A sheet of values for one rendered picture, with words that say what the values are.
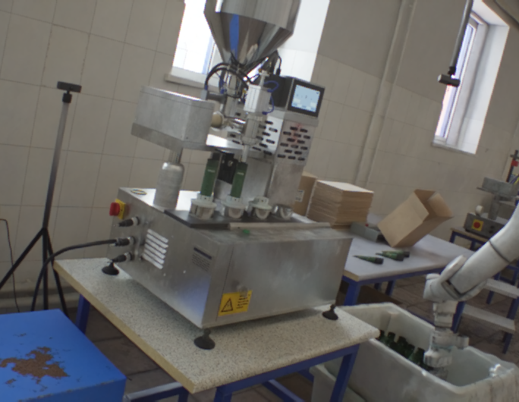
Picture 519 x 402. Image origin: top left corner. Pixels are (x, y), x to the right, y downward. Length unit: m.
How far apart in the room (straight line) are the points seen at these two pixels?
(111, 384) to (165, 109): 0.75
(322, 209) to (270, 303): 1.70
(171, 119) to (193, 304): 0.51
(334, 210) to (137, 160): 1.18
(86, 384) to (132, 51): 1.95
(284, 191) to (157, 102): 0.50
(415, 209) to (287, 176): 1.42
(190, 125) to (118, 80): 1.50
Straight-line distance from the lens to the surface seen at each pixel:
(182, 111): 1.45
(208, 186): 1.39
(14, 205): 2.81
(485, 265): 1.42
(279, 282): 1.50
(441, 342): 1.82
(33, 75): 2.70
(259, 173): 1.65
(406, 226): 3.04
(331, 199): 3.11
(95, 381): 1.43
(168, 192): 1.49
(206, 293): 1.32
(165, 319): 1.46
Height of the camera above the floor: 1.37
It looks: 10 degrees down
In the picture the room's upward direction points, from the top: 14 degrees clockwise
